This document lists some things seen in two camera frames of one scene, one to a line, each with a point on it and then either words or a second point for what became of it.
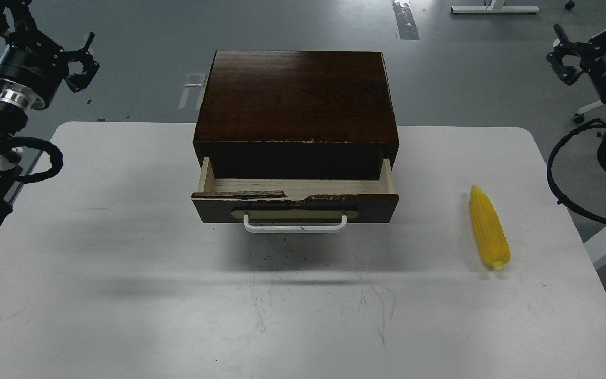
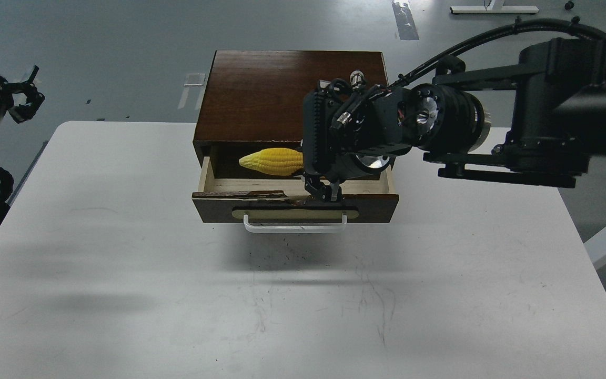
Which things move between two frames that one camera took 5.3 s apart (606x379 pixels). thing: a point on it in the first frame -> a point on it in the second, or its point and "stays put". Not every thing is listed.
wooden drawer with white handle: x=294 y=205 stays put
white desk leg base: x=495 y=6 stays put
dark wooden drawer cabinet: x=296 y=115 stays put
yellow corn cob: x=489 y=227 -> x=274 y=161
